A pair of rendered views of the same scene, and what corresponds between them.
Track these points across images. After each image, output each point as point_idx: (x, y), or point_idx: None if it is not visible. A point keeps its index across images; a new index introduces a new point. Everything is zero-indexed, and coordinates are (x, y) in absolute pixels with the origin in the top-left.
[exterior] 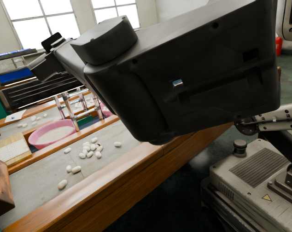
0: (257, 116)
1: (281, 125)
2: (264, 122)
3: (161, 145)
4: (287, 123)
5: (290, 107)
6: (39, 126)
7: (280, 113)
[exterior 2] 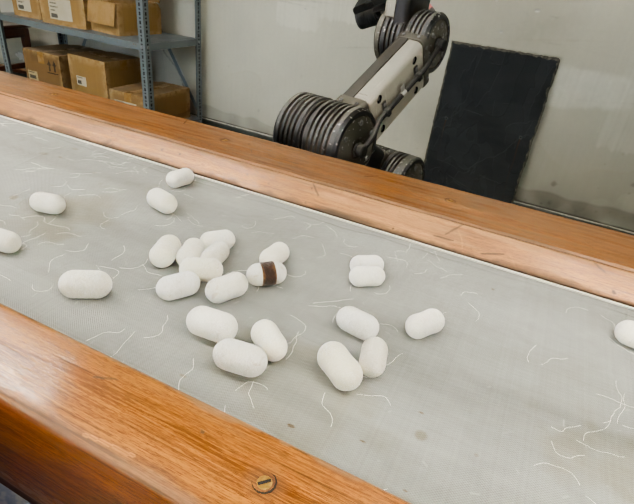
0: (374, 107)
1: (404, 100)
2: (391, 110)
3: None
4: (411, 88)
5: (418, 48)
6: None
7: (406, 70)
